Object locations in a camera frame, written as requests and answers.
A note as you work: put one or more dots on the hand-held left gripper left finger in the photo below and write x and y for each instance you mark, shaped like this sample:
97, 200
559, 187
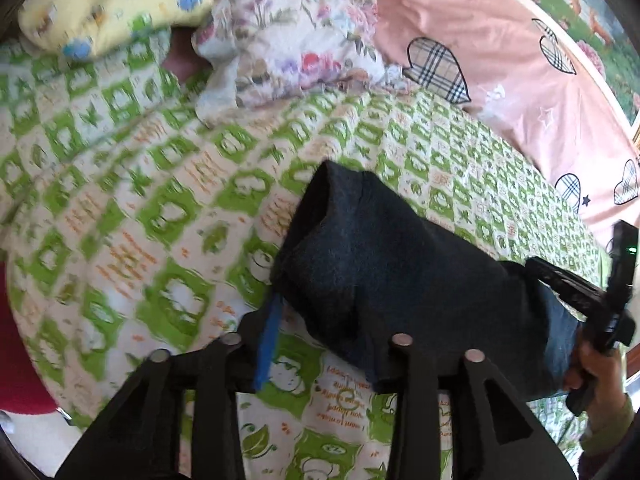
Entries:
266, 345

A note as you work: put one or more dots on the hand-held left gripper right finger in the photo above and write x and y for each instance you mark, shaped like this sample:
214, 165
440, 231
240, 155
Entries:
420, 410

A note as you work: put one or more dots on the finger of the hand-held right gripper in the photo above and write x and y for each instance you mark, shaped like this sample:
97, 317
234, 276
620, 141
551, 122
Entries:
560, 280

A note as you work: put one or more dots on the dark blue pants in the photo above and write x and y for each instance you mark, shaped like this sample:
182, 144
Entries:
380, 280

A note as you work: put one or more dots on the person's right forearm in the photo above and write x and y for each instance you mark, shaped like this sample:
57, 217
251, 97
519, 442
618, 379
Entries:
607, 430

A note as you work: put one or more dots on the person's right hand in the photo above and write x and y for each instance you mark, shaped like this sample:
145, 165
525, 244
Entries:
602, 375

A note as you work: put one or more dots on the green patterned bed sheet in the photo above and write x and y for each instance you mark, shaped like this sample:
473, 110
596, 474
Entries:
150, 200

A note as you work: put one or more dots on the pink blanket with plaid hearts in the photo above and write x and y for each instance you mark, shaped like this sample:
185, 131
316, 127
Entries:
490, 50

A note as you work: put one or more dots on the red cloth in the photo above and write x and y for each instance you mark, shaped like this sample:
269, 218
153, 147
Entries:
17, 350

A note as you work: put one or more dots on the floral white pillow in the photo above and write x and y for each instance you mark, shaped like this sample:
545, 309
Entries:
295, 40

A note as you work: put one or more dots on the yellow printed pillow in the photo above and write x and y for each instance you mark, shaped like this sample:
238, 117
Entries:
105, 15

